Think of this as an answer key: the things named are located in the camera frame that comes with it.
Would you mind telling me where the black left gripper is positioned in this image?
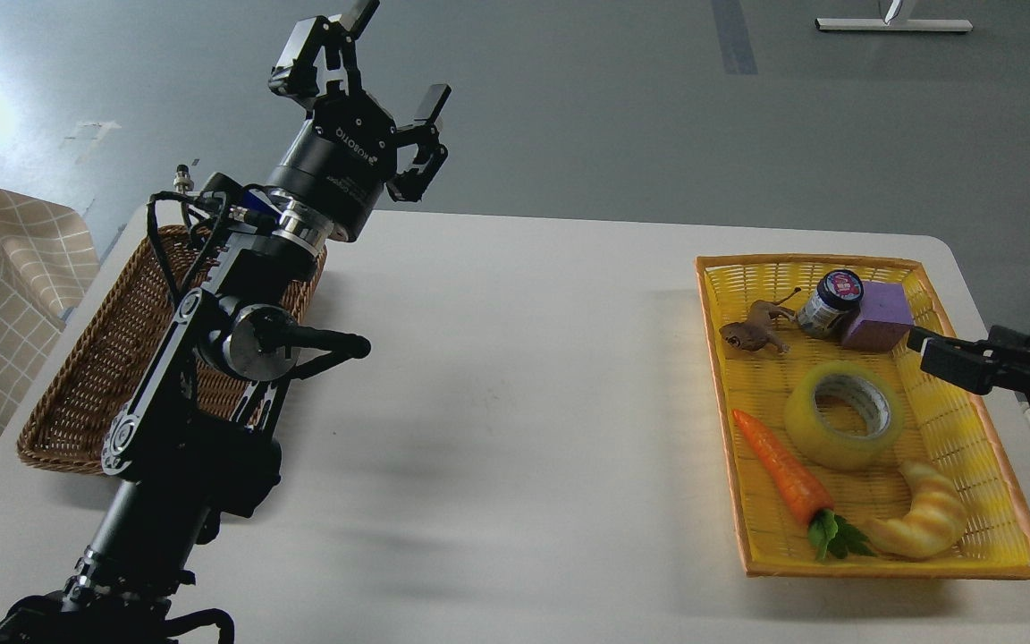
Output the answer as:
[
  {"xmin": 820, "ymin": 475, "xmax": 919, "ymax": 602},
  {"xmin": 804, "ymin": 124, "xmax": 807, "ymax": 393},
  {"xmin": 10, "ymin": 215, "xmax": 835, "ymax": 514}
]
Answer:
[{"xmin": 266, "ymin": 1, "xmax": 452, "ymax": 243}]

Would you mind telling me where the yellow tape roll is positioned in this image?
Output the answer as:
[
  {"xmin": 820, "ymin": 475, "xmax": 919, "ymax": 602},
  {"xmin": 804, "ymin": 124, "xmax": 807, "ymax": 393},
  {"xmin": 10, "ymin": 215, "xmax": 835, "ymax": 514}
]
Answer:
[{"xmin": 783, "ymin": 361, "xmax": 905, "ymax": 471}]

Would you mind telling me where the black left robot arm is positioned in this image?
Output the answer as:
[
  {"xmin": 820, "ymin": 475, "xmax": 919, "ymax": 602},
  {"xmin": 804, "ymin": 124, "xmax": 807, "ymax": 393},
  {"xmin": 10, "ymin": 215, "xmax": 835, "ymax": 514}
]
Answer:
[{"xmin": 0, "ymin": 1, "xmax": 451, "ymax": 643}]

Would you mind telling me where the purple foam block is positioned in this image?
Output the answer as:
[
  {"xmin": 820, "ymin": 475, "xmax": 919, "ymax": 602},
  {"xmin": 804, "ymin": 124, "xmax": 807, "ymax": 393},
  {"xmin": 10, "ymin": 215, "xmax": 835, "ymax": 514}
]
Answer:
[{"xmin": 839, "ymin": 281, "xmax": 913, "ymax": 353}]

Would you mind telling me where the small dark jar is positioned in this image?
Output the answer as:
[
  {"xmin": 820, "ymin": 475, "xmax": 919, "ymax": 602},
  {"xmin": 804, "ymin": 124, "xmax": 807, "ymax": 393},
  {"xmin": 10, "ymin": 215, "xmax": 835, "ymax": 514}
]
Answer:
[{"xmin": 797, "ymin": 268, "xmax": 864, "ymax": 339}]

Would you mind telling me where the yellow plastic basket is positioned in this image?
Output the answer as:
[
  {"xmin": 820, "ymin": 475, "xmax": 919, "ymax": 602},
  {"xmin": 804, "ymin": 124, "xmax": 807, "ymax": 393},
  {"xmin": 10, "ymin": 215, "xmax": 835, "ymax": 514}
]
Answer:
[{"xmin": 696, "ymin": 255, "xmax": 1030, "ymax": 580}]

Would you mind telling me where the toy croissant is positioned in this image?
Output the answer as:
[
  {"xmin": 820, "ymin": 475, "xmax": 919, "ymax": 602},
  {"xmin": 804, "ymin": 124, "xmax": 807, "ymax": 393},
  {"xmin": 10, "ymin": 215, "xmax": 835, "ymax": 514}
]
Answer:
[{"xmin": 862, "ymin": 460, "xmax": 967, "ymax": 560}]

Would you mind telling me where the orange toy carrot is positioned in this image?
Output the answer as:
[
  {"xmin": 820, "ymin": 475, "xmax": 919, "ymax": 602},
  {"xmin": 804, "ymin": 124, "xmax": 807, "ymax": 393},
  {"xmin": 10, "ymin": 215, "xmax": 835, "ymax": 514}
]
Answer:
[{"xmin": 730, "ymin": 409, "xmax": 876, "ymax": 560}]

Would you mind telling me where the brown toy snail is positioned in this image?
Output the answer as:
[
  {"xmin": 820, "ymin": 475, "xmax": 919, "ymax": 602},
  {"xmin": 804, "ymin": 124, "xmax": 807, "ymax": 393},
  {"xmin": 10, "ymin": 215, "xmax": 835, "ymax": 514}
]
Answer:
[{"xmin": 718, "ymin": 289, "xmax": 801, "ymax": 355}]

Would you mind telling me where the white stand base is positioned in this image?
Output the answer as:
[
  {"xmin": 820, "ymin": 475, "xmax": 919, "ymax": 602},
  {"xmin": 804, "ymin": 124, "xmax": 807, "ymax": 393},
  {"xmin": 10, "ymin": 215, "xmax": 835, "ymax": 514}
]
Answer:
[{"xmin": 814, "ymin": 1, "xmax": 974, "ymax": 34}]

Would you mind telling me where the brown wicker basket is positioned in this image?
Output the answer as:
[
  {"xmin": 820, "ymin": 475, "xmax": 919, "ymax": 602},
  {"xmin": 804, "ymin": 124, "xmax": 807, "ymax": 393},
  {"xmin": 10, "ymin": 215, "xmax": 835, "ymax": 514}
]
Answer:
[{"xmin": 16, "ymin": 225, "xmax": 327, "ymax": 474}]

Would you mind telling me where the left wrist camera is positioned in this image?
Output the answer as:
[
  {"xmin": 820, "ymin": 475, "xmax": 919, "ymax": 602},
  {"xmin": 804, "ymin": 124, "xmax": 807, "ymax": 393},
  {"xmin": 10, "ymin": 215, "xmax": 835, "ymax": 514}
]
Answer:
[{"xmin": 198, "ymin": 173, "xmax": 279, "ymax": 233}]

